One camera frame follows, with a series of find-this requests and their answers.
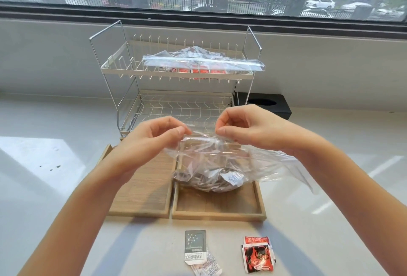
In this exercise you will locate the person's left thumb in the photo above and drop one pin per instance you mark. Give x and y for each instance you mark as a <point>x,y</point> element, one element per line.
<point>178,136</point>

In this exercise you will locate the clear zip bag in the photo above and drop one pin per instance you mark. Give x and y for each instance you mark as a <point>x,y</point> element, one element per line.
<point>203,61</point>

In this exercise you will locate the dark window frame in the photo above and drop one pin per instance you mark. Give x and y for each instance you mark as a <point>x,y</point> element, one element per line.
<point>203,20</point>

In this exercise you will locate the black box with round hole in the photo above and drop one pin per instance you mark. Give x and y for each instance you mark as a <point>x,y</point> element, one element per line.
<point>279,107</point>

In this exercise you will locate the person's left hand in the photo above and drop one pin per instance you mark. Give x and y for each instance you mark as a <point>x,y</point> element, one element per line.
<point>143,148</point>

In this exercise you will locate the clear plastic bag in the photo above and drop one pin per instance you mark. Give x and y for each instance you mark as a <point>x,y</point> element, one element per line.
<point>254,164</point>

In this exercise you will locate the person's right hand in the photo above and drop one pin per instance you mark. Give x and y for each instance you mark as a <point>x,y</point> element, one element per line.
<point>264,129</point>

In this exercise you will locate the pile of red packets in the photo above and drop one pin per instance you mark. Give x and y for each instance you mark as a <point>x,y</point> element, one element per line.
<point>197,72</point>

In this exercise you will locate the pile of dark packets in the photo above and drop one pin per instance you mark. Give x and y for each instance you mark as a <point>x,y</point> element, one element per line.
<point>206,179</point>

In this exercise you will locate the grey starry packet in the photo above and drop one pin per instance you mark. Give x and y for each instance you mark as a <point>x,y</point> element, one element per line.
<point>195,244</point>

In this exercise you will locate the person's right forearm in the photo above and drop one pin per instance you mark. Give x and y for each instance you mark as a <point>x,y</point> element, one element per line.
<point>349,202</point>

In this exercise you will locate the person's right thumb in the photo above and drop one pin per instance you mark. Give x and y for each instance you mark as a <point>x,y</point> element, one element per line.
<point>229,133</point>

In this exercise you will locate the wooden tray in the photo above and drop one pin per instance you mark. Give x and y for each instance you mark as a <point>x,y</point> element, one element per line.
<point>149,190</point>
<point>219,204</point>

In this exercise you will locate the white torn packet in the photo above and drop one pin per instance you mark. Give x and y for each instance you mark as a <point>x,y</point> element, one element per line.
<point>208,264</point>

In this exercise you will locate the person's left forearm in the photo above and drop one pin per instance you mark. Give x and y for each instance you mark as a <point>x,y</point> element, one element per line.
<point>76,221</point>

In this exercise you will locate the red coffee packet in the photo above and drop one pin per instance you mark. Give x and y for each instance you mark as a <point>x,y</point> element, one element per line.
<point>257,255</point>

